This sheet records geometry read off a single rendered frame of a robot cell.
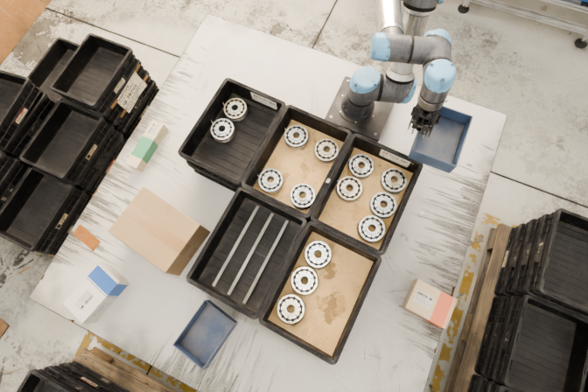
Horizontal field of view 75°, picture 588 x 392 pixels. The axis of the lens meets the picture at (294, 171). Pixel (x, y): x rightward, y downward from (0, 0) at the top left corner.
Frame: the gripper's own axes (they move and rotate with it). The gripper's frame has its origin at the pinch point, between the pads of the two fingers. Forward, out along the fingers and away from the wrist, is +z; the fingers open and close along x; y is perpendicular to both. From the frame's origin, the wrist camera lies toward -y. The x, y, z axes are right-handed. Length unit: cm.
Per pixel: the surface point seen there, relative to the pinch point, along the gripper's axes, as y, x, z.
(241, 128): 16, -71, 23
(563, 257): 1, 79, 70
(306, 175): 23.7, -35.6, 25.7
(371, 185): 16.4, -9.9, 28.0
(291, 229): 47, -31, 26
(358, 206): 26.8, -11.4, 27.9
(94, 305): 106, -89, 25
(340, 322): 70, 0, 29
